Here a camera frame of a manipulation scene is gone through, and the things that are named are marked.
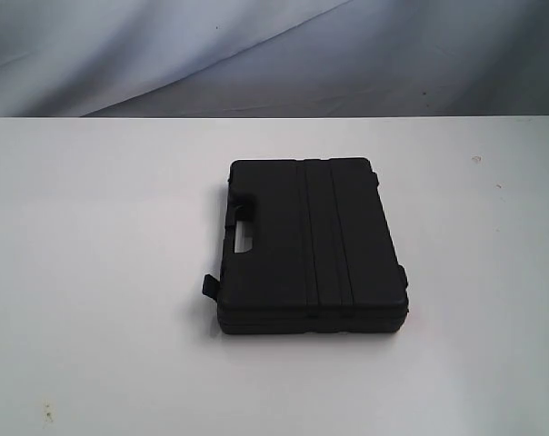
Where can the grey backdrop cloth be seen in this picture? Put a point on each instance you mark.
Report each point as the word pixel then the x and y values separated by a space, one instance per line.
pixel 273 58

